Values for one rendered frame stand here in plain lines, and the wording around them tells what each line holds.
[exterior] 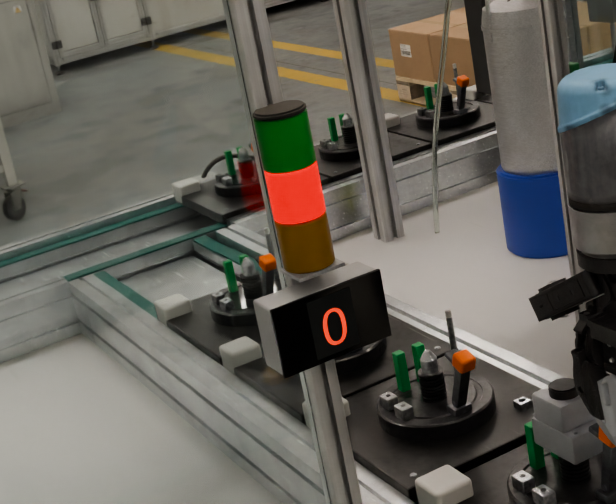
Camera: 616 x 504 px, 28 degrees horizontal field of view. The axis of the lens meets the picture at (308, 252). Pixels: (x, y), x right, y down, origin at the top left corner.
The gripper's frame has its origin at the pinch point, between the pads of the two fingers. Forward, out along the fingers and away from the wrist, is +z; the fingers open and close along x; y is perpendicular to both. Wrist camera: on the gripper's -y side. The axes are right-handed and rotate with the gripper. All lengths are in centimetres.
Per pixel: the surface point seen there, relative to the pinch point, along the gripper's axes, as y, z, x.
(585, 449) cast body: -5.1, 2.9, -0.7
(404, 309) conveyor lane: -65, 11, 15
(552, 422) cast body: -7.8, 0.3, -2.2
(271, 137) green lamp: -18.4, -32.9, -20.9
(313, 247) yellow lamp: -17.5, -21.8, -19.4
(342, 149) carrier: -139, 7, 49
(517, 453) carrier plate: -19.0, 9.6, 0.7
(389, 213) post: -116, 16, 45
